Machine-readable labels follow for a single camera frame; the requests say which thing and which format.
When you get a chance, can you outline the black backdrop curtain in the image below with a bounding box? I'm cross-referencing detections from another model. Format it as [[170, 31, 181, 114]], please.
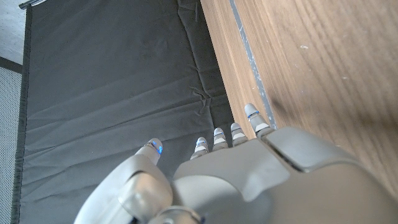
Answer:
[[11, 0, 277, 224]]

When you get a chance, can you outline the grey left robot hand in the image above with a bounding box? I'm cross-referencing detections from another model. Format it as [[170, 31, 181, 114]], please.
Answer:
[[73, 103, 398, 224]]

